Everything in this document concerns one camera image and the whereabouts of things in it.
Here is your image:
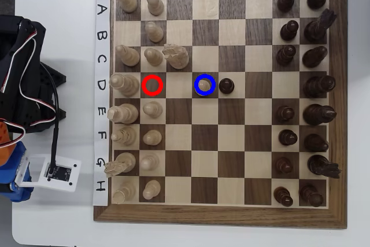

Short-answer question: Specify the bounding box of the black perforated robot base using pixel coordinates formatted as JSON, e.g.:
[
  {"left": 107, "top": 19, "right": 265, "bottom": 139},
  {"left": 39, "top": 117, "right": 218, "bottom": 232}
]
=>
[{"left": 39, "top": 61, "right": 68, "bottom": 122}]

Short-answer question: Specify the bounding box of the dark wooden knight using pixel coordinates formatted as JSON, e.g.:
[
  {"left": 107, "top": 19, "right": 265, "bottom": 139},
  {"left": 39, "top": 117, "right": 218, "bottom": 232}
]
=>
[
  {"left": 303, "top": 8, "right": 338, "bottom": 44},
  {"left": 306, "top": 154, "right": 342, "bottom": 179}
]

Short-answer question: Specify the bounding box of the wooden chessboard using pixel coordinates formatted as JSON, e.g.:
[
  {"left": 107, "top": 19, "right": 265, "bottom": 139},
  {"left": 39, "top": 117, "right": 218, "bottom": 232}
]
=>
[{"left": 93, "top": 0, "right": 348, "bottom": 230}]

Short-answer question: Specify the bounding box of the dark wooden queen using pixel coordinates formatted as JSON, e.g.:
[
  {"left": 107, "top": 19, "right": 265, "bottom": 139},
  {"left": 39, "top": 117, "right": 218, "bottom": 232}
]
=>
[{"left": 303, "top": 75, "right": 336, "bottom": 99}]

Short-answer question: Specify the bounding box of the light wooden queen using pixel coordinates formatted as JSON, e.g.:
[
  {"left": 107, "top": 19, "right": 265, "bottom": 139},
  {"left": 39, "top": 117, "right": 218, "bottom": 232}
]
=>
[{"left": 110, "top": 73, "right": 142, "bottom": 98}]

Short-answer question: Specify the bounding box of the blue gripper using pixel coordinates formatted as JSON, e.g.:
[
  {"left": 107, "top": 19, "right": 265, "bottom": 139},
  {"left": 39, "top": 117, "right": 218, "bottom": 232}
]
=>
[{"left": 0, "top": 142, "right": 35, "bottom": 203}]

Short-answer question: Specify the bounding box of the light wooden pawn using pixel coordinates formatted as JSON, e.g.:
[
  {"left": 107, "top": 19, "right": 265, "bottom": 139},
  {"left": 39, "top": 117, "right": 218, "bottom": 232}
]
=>
[
  {"left": 144, "top": 21, "right": 165, "bottom": 43},
  {"left": 142, "top": 179, "right": 162, "bottom": 201},
  {"left": 143, "top": 101, "right": 164, "bottom": 119},
  {"left": 195, "top": 78, "right": 214, "bottom": 97},
  {"left": 140, "top": 153, "right": 160, "bottom": 171},
  {"left": 142, "top": 129, "right": 162, "bottom": 146},
  {"left": 146, "top": 0, "right": 165, "bottom": 16},
  {"left": 143, "top": 47, "right": 165, "bottom": 67}
]

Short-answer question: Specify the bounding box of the paper strip with letters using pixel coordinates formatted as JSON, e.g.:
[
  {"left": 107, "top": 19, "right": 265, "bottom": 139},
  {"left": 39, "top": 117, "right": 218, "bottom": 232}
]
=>
[{"left": 92, "top": 0, "right": 112, "bottom": 207}]

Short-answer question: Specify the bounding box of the light wooden bishop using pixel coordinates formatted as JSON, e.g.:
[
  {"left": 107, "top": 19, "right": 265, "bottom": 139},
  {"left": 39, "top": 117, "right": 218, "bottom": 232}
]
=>
[
  {"left": 111, "top": 127, "right": 137, "bottom": 147},
  {"left": 115, "top": 44, "right": 141, "bottom": 67}
]

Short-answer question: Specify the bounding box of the dark wooden bishop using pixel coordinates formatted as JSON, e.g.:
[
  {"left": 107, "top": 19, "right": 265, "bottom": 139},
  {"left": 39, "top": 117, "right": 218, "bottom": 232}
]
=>
[
  {"left": 303, "top": 133, "right": 330, "bottom": 153},
  {"left": 302, "top": 46, "right": 329, "bottom": 68}
]

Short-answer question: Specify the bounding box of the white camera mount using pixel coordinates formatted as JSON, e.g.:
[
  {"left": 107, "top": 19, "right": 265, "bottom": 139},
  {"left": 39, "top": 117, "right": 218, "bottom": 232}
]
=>
[{"left": 13, "top": 154, "right": 82, "bottom": 193}]

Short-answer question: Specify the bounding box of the light wooden knight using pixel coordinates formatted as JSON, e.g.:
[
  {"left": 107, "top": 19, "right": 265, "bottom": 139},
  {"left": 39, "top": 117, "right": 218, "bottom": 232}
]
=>
[
  {"left": 103, "top": 152, "right": 136, "bottom": 178},
  {"left": 161, "top": 43, "right": 190, "bottom": 71}
]

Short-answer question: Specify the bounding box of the light wooden king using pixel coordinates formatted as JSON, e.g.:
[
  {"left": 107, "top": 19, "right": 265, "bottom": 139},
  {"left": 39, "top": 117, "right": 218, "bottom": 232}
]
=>
[{"left": 106, "top": 102, "right": 139, "bottom": 124}]

